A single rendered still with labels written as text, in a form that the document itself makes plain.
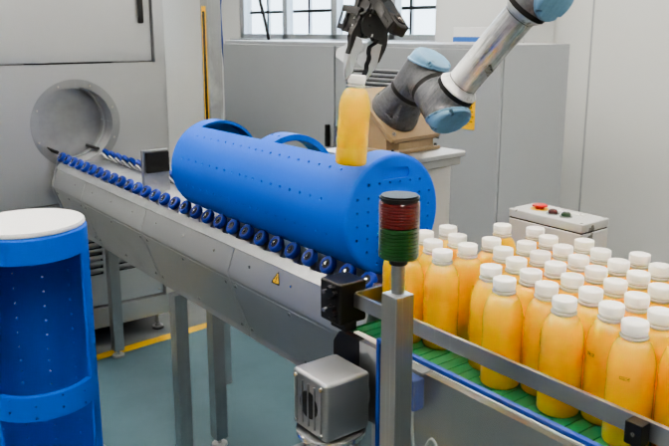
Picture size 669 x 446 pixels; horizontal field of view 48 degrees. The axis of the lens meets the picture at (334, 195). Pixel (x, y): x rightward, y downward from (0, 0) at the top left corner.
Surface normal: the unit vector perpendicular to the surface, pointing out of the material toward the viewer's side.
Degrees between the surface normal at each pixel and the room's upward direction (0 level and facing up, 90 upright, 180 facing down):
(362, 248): 90
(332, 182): 56
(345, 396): 90
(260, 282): 70
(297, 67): 90
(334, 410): 90
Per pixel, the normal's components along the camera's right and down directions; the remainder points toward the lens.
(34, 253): 0.45, 0.19
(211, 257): -0.75, -0.21
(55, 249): 0.71, 0.15
